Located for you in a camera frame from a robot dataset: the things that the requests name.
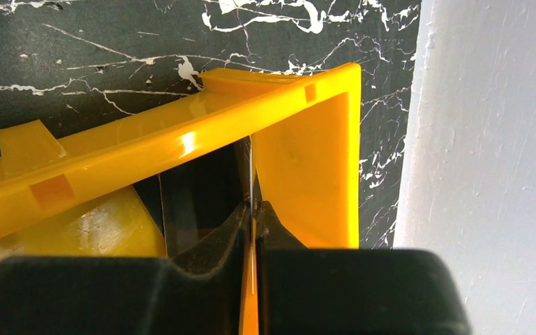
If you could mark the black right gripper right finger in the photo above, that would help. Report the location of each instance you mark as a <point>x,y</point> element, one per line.
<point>304,290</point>

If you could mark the yellow three-compartment bin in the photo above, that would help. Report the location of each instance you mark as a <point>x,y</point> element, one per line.
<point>304,132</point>

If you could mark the grey card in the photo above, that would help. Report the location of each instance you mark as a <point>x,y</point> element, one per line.
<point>252,213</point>

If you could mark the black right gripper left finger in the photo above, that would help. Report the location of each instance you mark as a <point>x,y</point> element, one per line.
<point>198,291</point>

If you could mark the card in right bin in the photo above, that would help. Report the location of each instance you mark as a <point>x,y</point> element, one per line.
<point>191,200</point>

